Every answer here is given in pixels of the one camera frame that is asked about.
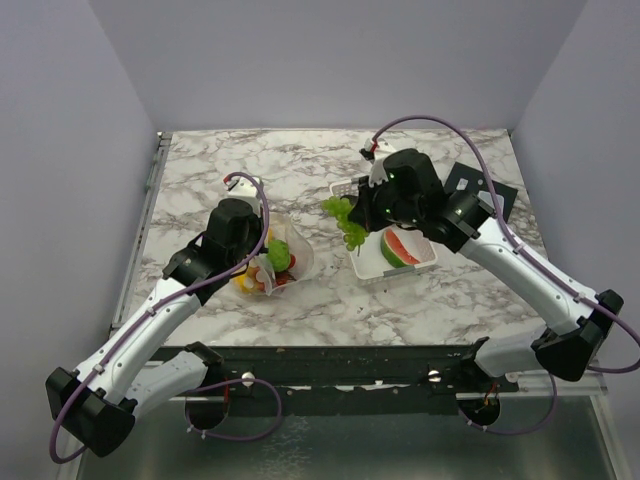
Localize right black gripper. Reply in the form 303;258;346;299
349;171;421;233

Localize green round guava fruit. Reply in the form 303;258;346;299
267;239;291;273

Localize yellow bell pepper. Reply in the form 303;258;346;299
232;229;276;296

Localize clear dotted zip bag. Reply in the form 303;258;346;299
232;212;315;299

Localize red lychee bunch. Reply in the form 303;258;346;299
244;255;296;296

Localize green grapes bunch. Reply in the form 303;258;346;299
321;196;369;252

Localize white perforated plastic basket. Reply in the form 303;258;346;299
328;175;439;290

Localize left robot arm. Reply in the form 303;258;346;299
45;193;270;464

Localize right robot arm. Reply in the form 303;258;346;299
348;149;623;391

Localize black square mat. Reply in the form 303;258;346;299
444;162;518;221

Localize red watermelon slice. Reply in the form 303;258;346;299
379;228;420;268

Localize grey rectangular pad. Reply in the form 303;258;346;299
477;190;504;210

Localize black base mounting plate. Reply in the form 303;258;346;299
144;342;531;416

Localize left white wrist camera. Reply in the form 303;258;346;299
224;176;261;203

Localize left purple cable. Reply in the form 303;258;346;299
49;172;271;464

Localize purple cable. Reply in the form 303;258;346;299
373;115;640;374
49;172;271;464

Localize aluminium side rail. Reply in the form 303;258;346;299
110;131;173;330

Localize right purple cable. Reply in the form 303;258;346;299
373;115;640;374

